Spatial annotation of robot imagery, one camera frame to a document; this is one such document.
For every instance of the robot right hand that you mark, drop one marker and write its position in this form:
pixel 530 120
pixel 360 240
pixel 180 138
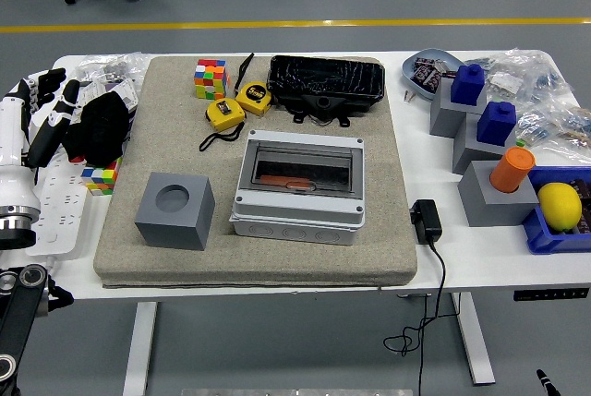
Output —
pixel 547 383

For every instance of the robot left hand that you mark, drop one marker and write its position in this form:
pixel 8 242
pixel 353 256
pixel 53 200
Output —
pixel 11 174

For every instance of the grey block with round hole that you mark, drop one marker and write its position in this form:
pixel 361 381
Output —
pixel 489 207
pixel 175 230

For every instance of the orange cylinder battery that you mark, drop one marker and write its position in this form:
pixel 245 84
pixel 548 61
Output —
pixel 277 179
pixel 510 170

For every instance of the grey box with clear lid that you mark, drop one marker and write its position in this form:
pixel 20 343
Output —
pixel 300 230

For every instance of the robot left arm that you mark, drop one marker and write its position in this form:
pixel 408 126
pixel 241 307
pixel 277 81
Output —
pixel 14 317

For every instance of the white power strip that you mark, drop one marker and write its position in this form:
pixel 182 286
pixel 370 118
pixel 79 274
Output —
pixel 60 211

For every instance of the white table leg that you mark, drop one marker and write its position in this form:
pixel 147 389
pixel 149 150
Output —
pixel 138 350
pixel 475 350

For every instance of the multicoloured puzzle cube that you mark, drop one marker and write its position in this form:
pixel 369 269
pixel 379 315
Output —
pixel 210 80
pixel 99 179

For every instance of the black table control panel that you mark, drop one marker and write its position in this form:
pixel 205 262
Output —
pixel 549 295

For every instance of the black cloth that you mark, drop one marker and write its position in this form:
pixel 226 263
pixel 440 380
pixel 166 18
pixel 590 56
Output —
pixel 101 128

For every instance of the white socket package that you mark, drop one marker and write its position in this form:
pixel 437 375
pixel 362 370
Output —
pixel 122 91

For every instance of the blue plastic bin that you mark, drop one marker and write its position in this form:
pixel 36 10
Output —
pixel 545 239

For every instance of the clear bag of parts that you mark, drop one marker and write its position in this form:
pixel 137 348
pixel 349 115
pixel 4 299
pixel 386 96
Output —
pixel 554 128
pixel 111 66
pixel 522 73

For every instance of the yellow lemon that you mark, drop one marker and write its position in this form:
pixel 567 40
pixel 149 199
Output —
pixel 558 207

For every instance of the dark brown packets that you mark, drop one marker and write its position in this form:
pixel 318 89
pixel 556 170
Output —
pixel 584 193

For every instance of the black power adapter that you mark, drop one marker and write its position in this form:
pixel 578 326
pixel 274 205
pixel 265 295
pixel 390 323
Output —
pixel 427 223

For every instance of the small yellow tape measure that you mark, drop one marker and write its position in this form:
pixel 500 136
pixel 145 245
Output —
pixel 224 114

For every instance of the large yellow tape measure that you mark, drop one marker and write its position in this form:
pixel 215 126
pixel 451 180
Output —
pixel 253 96

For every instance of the blue plastic block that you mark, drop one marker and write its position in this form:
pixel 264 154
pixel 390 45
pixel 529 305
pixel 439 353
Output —
pixel 466 84
pixel 496 123

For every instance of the grey-brown mat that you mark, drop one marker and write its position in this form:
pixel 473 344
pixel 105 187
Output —
pixel 277 267

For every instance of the small metal screws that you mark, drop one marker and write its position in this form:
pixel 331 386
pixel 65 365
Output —
pixel 408 96

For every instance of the black plastic tray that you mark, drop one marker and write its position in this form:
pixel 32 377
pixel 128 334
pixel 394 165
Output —
pixel 323 75

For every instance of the dark snack packets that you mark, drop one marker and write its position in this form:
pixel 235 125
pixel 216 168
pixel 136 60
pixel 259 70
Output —
pixel 427 75

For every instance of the blue-grey bowl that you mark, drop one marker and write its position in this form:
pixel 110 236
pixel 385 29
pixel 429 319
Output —
pixel 431 54

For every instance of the black mount bracket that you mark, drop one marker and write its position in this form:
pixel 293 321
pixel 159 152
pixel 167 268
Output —
pixel 323 103

